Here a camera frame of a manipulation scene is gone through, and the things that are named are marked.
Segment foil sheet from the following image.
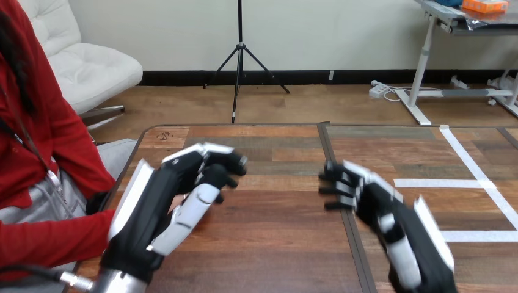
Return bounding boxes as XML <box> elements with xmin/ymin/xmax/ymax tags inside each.
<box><xmin>464</xmin><ymin>11</ymin><xmax>518</xmax><ymax>31</ymax></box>

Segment white cushioned chair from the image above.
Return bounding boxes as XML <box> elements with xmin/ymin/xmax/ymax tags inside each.
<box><xmin>18</xmin><ymin>0</ymin><xmax>144</xmax><ymax>131</ymax></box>

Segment orange thing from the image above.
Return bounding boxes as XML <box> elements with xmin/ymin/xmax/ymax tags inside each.
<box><xmin>461</xmin><ymin>0</ymin><xmax>510</xmax><ymax>14</ymax></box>

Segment white power strip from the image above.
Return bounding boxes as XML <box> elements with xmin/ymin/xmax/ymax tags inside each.
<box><xmin>368</xmin><ymin>80</ymin><xmax>390</xmax><ymax>99</ymax></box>

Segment person's hand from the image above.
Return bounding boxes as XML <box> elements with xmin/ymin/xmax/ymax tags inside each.
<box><xmin>173</xmin><ymin>193</ymin><xmax>191</xmax><ymax>214</ymax></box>

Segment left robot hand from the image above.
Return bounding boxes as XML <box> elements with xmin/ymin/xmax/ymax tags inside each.
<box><xmin>100</xmin><ymin>142</ymin><xmax>248</xmax><ymax>284</ymax></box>

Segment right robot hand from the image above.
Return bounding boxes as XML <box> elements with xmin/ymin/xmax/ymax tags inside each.
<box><xmin>318</xmin><ymin>160</ymin><xmax>459</xmax><ymax>293</ymax></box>

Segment tangle of cables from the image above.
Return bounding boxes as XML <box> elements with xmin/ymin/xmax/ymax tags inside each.
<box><xmin>382</xmin><ymin>84</ymin><xmax>443</xmax><ymax>103</ymax></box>

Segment person's body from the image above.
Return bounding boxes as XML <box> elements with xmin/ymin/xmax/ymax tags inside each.
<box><xmin>0</xmin><ymin>0</ymin><xmax>139</xmax><ymax>293</ymax></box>

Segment black cable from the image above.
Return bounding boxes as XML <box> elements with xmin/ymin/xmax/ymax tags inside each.
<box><xmin>0</xmin><ymin>264</ymin><xmax>95</xmax><ymax>293</ymax></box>

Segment white desk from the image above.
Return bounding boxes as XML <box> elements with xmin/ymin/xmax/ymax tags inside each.
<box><xmin>394</xmin><ymin>0</ymin><xmax>518</xmax><ymax>126</ymax></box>

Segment black tripod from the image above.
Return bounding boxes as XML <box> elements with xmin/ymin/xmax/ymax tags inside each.
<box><xmin>202</xmin><ymin>0</ymin><xmax>291</xmax><ymax>125</ymax></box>

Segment person's forearm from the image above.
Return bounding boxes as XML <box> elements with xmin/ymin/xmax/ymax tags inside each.
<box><xmin>0</xmin><ymin>208</ymin><xmax>117</xmax><ymax>281</ymax></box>

